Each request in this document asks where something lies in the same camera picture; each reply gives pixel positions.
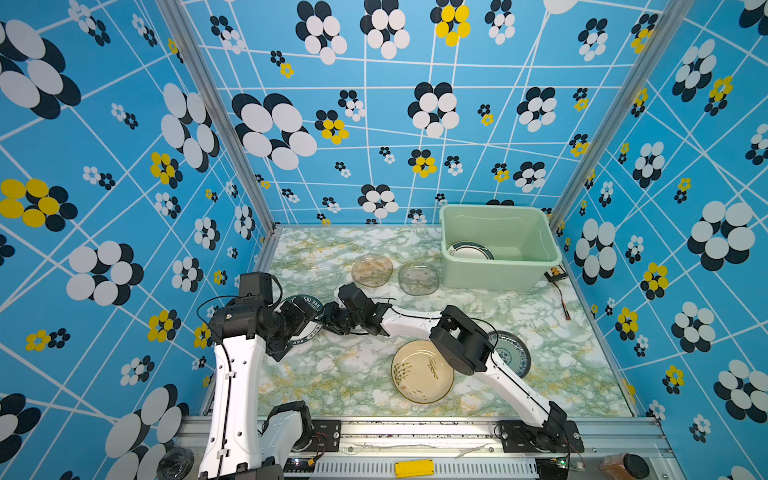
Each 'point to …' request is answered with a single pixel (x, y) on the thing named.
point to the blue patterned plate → (512, 350)
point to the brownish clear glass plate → (372, 270)
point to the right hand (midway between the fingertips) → (316, 321)
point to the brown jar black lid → (624, 466)
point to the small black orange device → (555, 274)
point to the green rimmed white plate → (468, 249)
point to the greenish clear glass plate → (419, 278)
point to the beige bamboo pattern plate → (421, 373)
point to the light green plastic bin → (521, 238)
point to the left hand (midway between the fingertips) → (309, 320)
